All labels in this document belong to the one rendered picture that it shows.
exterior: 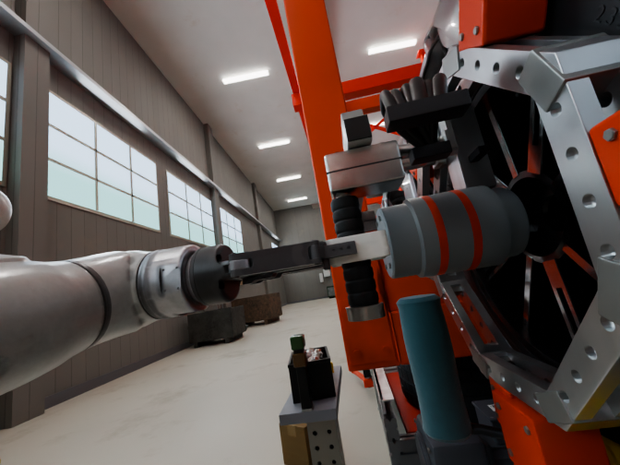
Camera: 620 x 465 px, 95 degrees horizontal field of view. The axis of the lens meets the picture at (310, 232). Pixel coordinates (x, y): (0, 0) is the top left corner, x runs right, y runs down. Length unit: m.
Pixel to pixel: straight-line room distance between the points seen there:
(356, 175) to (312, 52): 0.98
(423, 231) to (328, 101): 0.78
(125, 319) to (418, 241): 0.41
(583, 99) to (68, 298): 0.49
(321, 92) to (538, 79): 0.89
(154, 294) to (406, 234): 0.36
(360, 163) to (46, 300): 0.33
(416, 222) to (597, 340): 0.24
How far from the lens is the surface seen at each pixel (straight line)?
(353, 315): 0.34
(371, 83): 4.31
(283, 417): 0.99
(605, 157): 0.33
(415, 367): 0.65
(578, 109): 0.35
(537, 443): 0.57
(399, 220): 0.48
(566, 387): 0.47
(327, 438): 1.21
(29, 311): 0.32
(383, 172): 0.35
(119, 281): 0.39
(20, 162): 4.45
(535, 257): 0.63
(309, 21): 1.39
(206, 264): 0.36
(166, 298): 0.38
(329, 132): 1.09
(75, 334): 0.35
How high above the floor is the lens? 0.79
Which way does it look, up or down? 11 degrees up
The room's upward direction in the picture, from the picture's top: 9 degrees counter-clockwise
